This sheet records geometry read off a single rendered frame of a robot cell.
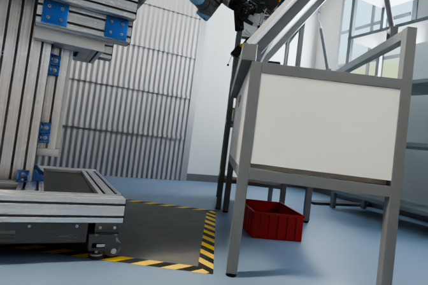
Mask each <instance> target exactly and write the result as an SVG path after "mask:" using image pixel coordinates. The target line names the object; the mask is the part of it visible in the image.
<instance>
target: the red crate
mask: <svg viewBox="0 0 428 285"><path fill-rule="evenodd" d="M304 218H305V216H304V215H302V214H300V213H299V212H297V211H295V210H293V209H291V208H290V207H288V206H286V205H285V204H283V203H281V202H272V201H265V200H253V199H246V203H245V213H244V219H243V228H244V230H245V231H246V232H247V233H248V234H249V236H251V238H258V239H273V240H288V241H297V242H301V239H302V232H303V221H304Z"/></svg>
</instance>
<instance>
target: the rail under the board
mask: <svg viewBox="0 0 428 285"><path fill-rule="evenodd" d="M257 46H258V45H256V44H248V43H243V46H242V49H241V54H240V57H239V62H238V66H237V70H236V74H235V77H234V81H233V84H232V89H231V98H235V99H236V98H237V96H238V94H239V91H240V89H241V86H242V84H243V82H244V80H245V77H246V74H247V72H248V70H249V68H250V65H251V62H252V61H256V56H257Z"/></svg>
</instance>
